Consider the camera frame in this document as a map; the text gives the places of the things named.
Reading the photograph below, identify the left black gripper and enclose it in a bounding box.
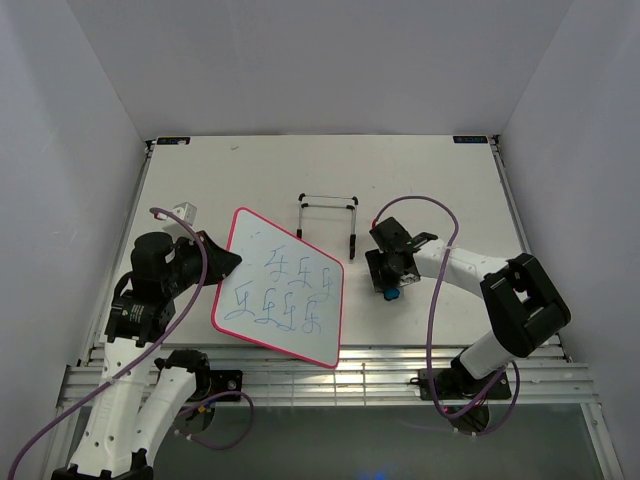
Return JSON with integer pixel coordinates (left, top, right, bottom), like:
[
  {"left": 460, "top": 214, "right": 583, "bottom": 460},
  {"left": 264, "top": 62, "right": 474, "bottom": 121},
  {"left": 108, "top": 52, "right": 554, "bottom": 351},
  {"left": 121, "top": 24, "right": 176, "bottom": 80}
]
[{"left": 164, "top": 229, "right": 242, "bottom": 295}]

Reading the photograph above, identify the blue whiteboard eraser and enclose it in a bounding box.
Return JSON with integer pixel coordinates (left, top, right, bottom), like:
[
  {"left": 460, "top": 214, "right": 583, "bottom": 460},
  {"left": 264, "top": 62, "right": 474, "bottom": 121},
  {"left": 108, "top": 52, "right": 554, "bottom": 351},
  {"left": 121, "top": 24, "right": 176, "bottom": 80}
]
[{"left": 383, "top": 287, "right": 400, "bottom": 301}]

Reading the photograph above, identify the pink framed whiteboard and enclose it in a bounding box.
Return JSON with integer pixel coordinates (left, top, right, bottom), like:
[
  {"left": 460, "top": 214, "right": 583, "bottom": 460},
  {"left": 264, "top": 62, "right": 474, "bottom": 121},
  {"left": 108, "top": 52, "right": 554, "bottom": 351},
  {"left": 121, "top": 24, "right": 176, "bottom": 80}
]
[{"left": 211, "top": 207, "right": 345, "bottom": 369}]

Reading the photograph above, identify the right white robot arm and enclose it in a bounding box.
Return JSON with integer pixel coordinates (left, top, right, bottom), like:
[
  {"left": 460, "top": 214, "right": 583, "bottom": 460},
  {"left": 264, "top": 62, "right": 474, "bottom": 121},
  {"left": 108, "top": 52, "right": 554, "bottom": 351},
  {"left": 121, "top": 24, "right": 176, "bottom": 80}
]
[{"left": 365, "top": 217, "right": 571, "bottom": 397}]

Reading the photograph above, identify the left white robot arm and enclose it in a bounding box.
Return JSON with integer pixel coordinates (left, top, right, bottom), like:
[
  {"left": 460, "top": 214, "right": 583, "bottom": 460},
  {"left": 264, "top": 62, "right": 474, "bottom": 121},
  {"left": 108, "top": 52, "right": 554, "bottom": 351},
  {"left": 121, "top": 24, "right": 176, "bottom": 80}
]
[{"left": 52, "top": 231, "right": 242, "bottom": 479}]

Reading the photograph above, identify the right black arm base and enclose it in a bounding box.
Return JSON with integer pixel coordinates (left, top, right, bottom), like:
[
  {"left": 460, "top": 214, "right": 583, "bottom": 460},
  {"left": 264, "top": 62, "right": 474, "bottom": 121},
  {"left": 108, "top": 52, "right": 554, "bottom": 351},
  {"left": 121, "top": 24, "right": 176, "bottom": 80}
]
[{"left": 432, "top": 362, "right": 512, "bottom": 401}]

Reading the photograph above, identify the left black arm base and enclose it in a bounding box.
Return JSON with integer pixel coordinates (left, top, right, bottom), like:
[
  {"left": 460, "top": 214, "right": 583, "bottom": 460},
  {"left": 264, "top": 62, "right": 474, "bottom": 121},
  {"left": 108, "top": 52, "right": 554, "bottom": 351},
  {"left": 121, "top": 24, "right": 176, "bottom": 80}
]
[{"left": 208, "top": 369, "right": 243, "bottom": 402}]

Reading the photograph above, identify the black metal whiteboard stand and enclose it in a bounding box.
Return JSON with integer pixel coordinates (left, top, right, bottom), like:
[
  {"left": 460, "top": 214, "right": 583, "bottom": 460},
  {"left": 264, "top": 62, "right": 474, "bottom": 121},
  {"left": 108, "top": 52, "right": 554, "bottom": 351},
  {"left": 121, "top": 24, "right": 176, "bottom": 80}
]
[{"left": 295, "top": 192, "right": 360, "bottom": 261}]

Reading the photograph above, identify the left blue table label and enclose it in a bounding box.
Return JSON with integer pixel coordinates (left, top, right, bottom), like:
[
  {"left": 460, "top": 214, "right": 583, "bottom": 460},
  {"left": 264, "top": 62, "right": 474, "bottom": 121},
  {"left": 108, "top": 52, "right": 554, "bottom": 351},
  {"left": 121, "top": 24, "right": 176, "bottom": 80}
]
[{"left": 156, "top": 137, "right": 191, "bottom": 146}]

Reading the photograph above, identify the blue table label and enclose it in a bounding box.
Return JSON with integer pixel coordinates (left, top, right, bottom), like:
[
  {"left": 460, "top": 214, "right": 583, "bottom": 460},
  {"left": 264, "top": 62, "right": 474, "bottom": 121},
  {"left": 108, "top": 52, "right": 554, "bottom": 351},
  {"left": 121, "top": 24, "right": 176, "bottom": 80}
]
[
  {"left": 452, "top": 135, "right": 489, "bottom": 144},
  {"left": 156, "top": 137, "right": 191, "bottom": 146}
]

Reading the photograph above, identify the right blue table label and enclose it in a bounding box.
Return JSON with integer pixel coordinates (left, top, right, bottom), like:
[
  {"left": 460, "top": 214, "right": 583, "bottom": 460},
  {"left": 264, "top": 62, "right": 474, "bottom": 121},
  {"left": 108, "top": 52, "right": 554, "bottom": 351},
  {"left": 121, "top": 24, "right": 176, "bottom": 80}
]
[{"left": 452, "top": 135, "right": 489, "bottom": 144}]

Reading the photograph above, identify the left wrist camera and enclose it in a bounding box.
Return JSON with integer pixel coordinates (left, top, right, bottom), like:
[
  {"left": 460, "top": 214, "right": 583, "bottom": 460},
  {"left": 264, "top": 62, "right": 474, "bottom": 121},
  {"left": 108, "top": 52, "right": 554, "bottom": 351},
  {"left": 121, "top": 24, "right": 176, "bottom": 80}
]
[{"left": 150, "top": 202, "right": 197, "bottom": 235}]

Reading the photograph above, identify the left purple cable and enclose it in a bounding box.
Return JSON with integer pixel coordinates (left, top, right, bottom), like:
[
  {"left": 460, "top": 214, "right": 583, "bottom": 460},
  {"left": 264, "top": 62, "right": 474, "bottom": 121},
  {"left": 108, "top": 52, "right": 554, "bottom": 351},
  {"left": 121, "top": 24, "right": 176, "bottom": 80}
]
[{"left": 7, "top": 206, "right": 254, "bottom": 474}]

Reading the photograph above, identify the aluminium frame rail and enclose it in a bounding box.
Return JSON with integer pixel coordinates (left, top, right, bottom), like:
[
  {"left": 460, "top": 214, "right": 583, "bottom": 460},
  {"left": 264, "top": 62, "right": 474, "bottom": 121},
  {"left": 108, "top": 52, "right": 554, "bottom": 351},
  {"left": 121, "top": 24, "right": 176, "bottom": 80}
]
[{"left": 55, "top": 344, "right": 601, "bottom": 409}]

